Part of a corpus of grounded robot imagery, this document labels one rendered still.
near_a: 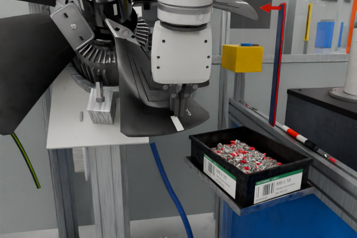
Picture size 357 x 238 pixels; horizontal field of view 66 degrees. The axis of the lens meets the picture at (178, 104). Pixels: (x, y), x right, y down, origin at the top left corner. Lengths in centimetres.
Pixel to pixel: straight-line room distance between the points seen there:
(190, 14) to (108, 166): 59
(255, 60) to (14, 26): 73
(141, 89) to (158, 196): 122
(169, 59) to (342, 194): 41
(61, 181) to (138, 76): 103
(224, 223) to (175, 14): 54
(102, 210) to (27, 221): 91
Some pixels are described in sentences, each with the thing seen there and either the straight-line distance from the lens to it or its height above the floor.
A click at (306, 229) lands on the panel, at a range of 78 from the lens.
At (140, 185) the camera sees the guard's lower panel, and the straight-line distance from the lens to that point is 163.
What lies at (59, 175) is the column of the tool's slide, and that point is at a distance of 148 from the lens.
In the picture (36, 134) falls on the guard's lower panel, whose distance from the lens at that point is 157.
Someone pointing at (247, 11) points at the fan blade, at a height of 116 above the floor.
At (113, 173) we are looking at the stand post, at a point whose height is 69.
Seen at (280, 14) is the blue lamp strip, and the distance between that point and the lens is 79.
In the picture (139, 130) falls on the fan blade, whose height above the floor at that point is 96.
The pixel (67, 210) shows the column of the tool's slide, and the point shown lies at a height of 26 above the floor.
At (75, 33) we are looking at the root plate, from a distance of 67.
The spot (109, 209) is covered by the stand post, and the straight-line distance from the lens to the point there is 95.
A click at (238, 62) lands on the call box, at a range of 98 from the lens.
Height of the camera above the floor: 112
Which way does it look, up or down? 15 degrees down
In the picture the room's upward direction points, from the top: straight up
